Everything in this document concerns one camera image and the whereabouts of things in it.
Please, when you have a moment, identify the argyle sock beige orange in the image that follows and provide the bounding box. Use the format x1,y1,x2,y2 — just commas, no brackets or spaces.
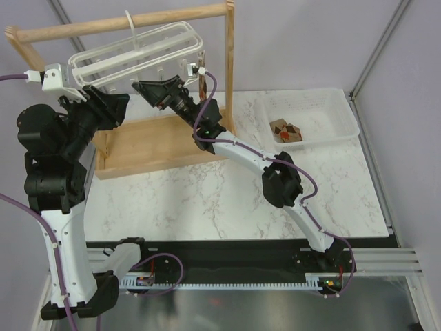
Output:
198,50,207,101

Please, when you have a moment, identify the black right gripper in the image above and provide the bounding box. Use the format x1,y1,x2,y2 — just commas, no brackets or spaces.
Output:
130,77,200,132

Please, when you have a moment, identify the aluminium frame post left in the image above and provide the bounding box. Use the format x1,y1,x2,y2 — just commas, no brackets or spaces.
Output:
48,0,113,103

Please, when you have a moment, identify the aluminium frame post right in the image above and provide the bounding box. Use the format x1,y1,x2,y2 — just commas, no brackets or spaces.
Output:
348,0,413,101

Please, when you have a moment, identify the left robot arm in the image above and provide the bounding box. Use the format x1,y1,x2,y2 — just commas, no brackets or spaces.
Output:
17,86,151,320

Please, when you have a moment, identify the aluminium frame post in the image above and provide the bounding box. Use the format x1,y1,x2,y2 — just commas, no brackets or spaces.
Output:
48,0,113,103
348,0,413,101

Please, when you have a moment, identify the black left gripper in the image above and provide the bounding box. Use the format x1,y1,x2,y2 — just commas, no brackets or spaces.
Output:
59,83,130,158

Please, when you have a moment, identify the wooden hanger stand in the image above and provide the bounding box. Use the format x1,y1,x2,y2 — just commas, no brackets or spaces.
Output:
5,1,235,179

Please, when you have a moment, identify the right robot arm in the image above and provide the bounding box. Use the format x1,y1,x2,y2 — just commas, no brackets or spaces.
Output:
132,76,345,272

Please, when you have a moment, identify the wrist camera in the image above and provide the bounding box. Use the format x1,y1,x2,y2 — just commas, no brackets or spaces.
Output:
184,62,206,87
24,63,86,101

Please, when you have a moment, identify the white plastic clip hanger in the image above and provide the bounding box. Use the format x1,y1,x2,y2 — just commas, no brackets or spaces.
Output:
68,12,203,94

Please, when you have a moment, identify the white perforated plastic basket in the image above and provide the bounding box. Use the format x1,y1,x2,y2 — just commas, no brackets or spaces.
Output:
254,88,360,151

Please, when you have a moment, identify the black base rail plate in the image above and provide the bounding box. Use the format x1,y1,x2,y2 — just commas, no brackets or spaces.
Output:
137,239,356,282

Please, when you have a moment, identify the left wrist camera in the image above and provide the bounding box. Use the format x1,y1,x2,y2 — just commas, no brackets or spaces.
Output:
24,63,86,101

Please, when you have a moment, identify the white cable duct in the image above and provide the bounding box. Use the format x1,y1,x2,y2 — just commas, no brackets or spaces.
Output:
119,272,322,291

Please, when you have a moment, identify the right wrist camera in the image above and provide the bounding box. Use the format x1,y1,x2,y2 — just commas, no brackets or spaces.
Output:
184,62,206,87

